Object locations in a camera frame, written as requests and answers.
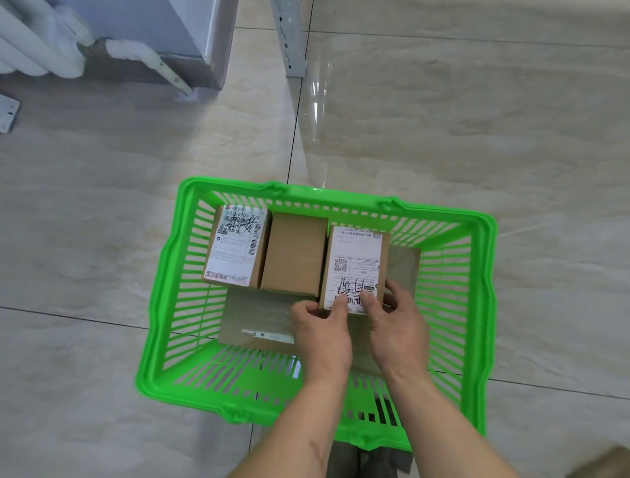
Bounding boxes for white radiator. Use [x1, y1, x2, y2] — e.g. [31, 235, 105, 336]
[0, 0, 95, 80]

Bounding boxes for grey metal shelf upright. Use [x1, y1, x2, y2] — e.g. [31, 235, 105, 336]
[269, 0, 309, 79]

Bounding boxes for flat brown cardboard parcel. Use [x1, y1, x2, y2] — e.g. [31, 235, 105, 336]
[218, 245, 422, 377]

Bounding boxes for white radiator pipe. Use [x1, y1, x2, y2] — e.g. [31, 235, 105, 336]
[105, 39, 199, 102]

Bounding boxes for person's left hand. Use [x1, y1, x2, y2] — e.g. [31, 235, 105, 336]
[289, 294, 353, 384]

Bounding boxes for cardboard box with tall label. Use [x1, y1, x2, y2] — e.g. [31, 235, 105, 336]
[318, 225, 391, 316]

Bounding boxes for brown cardboard box corner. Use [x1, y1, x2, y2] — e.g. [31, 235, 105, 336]
[565, 442, 630, 478]

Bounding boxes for person's right hand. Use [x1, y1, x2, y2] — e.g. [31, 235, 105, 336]
[359, 279, 430, 380]

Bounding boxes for person's grey trousers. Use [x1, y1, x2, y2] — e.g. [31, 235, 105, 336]
[332, 440, 413, 477]

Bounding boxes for cardboard box with scribbled label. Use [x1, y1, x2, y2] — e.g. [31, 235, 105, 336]
[201, 204, 273, 289]

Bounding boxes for plain brown cardboard box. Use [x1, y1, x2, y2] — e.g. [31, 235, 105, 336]
[259, 212, 329, 296]

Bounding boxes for person's right forearm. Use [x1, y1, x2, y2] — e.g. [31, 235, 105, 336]
[381, 370, 518, 478]

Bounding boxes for person's left forearm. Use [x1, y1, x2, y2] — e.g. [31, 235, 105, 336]
[225, 375, 351, 478]

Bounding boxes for grey cabinet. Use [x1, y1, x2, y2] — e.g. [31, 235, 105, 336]
[48, 0, 240, 91]

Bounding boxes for grey metal bracket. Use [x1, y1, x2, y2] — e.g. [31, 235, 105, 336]
[0, 93, 22, 134]

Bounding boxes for green plastic shopping basket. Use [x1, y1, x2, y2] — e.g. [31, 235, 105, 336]
[135, 177, 498, 452]

